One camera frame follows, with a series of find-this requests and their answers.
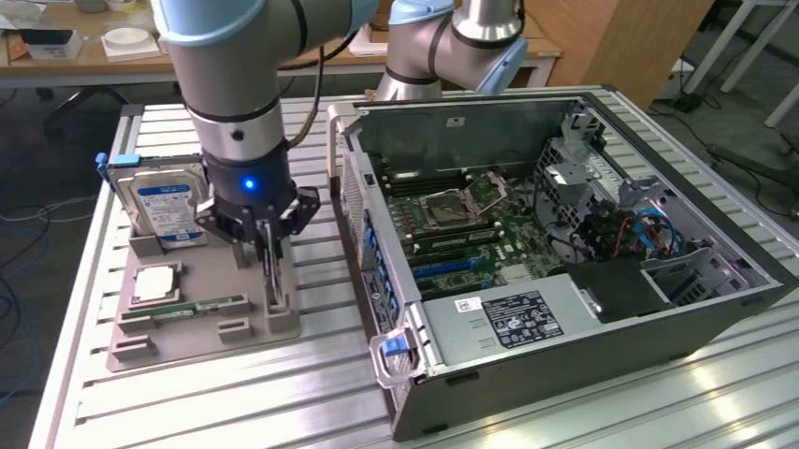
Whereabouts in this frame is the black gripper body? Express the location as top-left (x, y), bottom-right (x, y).
top-left (203, 138), bottom-right (301, 231)

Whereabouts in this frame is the black RAM slot bank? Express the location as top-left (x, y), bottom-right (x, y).
top-left (380, 167), bottom-right (471, 196)

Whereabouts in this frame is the blue expansion slot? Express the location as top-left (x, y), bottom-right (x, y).
top-left (408, 253), bottom-right (496, 279)

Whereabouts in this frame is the hard disk with blue label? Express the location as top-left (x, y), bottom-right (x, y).
top-left (95, 152), bottom-right (212, 250)

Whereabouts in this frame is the silver CPU chip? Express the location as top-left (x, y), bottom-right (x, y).
top-left (132, 266), bottom-right (184, 306)

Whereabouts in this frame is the green RAM stick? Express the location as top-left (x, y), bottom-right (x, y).
top-left (127, 296), bottom-right (245, 321)

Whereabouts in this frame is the CPU socket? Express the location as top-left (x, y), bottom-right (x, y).
top-left (419, 188), bottom-right (483, 231)

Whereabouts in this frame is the grey-brown parts rack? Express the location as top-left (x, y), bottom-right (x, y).
top-left (107, 226), bottom-right (301, 374)

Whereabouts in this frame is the installed RAM stick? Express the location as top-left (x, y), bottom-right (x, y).
top-left (408, 225), bottom-right (504, 254)

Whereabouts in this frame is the metal socket cover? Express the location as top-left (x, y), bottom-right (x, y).
top-left (461, 168), bottom-right (508, 208)

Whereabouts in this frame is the black chair base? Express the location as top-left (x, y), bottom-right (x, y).
top-left (35, 85), bottom-right (129, 138)

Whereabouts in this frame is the green motherboard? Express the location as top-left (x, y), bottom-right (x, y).
top-left (372, 162), bottom-right (567, 301)

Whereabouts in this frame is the white box with round bowl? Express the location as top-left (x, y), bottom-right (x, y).
top-left (100, 26), bottom-right (168, 63)

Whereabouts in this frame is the wooden desk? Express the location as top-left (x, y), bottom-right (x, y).
top-left (0, 0), bottom-right (564, 90)

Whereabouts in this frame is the grey power supply unit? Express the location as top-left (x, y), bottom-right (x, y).
top-left (421, 274), bottom-right (601, 367)

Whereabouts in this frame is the white box with black top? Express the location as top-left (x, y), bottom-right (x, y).
top-left (20, 28), bottom-right (85, 61)

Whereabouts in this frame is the metal disk bay cage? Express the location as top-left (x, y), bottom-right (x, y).
top-left (535, 111), bottom-right (629, 214)

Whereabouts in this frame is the black open PC case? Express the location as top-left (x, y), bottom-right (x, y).
top-left (325, 90), bottom-right (799, 443)

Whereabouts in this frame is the wooden cabinet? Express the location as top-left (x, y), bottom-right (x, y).
top-left (521, 0), bottom-right (717, 109)

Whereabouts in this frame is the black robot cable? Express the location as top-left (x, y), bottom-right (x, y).
top-left (287, 44), bottom-right (327, 149)

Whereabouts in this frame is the blue floor cable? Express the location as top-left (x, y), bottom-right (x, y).
top-left (0, 219), bottom-right (55, 399)

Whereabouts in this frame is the red wire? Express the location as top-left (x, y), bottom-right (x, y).
top-left (609, 215), bottom-right (644, 257)

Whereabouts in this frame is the blue wire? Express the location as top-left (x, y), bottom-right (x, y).
top-left (633, 209), bottom-right (687, 259)

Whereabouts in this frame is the white table frame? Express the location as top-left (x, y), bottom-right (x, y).
top-left (681, 0), bottom-right (799, 128)

